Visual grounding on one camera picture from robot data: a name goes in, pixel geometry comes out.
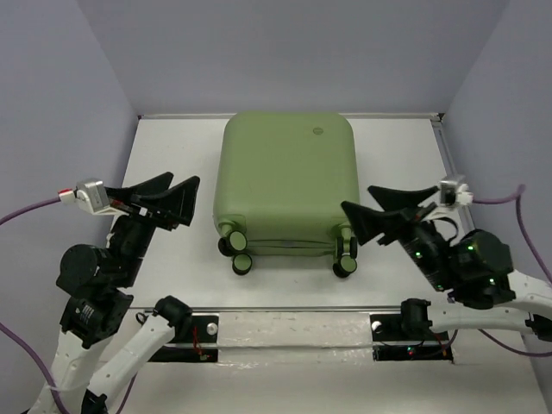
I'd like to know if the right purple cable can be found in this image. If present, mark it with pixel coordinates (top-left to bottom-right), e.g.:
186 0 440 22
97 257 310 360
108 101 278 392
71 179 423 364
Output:
469 184 552 359

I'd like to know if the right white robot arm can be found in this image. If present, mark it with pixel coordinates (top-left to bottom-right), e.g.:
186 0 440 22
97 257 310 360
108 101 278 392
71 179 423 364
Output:
341 179 551 342

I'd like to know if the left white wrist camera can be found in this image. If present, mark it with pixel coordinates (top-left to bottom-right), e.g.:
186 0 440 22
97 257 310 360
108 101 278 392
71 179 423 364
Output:
58 179 117 216

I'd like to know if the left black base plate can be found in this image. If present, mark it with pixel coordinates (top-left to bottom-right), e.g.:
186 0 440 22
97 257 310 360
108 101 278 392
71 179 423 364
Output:
149 313 219 363

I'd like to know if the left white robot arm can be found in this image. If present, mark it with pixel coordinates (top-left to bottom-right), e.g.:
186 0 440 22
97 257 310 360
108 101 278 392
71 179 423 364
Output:
30 172 200 413

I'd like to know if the white front cover board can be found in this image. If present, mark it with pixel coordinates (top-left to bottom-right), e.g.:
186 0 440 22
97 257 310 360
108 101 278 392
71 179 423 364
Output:
98 309 548 413

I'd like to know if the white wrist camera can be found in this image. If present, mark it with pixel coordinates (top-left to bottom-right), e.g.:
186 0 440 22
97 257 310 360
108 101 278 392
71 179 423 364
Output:
58 179 117 216
431 174 474 217

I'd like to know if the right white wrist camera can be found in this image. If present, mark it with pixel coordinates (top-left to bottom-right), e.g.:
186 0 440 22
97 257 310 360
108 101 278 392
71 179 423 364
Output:
431 174 474 217

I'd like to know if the green hard-shell suitcase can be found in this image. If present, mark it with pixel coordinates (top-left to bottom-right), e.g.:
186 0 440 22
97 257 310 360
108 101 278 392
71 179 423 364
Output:
213 110 360 279

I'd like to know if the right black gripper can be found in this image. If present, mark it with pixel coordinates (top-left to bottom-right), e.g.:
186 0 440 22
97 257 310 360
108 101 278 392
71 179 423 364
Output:
334 185 453 291

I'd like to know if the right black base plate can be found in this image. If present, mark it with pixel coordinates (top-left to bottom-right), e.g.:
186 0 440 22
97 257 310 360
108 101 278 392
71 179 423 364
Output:
370 313 454 362

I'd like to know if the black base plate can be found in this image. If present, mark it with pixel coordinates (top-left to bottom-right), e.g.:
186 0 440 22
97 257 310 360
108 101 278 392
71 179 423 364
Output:
149 313 219 363
370 313 454 362

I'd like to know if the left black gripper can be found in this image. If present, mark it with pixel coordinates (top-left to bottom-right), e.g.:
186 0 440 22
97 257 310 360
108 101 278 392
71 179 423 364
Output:
110 168 204 282

